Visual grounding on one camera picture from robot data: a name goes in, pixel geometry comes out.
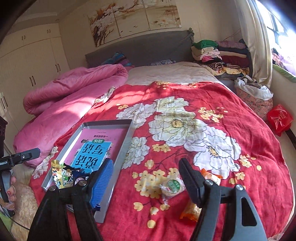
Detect blue patterned pillow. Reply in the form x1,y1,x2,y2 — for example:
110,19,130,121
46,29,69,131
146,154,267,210
101,52,132,67

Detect round pastry green label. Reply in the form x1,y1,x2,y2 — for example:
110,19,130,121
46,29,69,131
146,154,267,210
159,177,185,201

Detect yellow cartoon snack stick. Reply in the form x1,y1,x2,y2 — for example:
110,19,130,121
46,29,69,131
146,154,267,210
51,160,73,189

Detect pink quilt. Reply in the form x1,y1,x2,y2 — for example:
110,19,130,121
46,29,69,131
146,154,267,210
14,64,128,168

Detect orange biscuit packet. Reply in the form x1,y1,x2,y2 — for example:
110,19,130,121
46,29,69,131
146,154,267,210
180,168,223,222

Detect grey upholstered headboard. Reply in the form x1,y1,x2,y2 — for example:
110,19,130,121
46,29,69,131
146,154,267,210
85,29,194,68

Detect floral bag with white cloth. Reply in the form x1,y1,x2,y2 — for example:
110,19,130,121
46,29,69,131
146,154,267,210
234,75,273,121

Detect grey tray with pink book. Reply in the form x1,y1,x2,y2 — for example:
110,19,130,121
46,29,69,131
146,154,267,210
55,120,135,223

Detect dark blue snack wrapper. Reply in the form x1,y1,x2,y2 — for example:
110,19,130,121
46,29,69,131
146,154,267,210
92,204,101,212

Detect red plastic bag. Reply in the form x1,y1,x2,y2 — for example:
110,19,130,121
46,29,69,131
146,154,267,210
267,104,293,137

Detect red floral blanket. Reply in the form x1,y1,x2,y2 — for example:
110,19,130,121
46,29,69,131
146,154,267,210
28,81,295,241

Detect left hand pink nails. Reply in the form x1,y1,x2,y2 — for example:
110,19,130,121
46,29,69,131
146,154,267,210
1,176,17,211

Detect three panel tree painting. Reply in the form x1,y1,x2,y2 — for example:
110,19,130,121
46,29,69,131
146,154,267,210
87,0,182,47

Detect white wardrobe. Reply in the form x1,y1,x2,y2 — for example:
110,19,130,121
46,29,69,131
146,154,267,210
1,24,69,152

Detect cream curtain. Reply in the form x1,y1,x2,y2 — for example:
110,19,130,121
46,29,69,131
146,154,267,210
234,0,273,87

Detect stack of folded clothes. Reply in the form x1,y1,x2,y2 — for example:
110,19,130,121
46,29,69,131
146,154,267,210
191,39,253,79

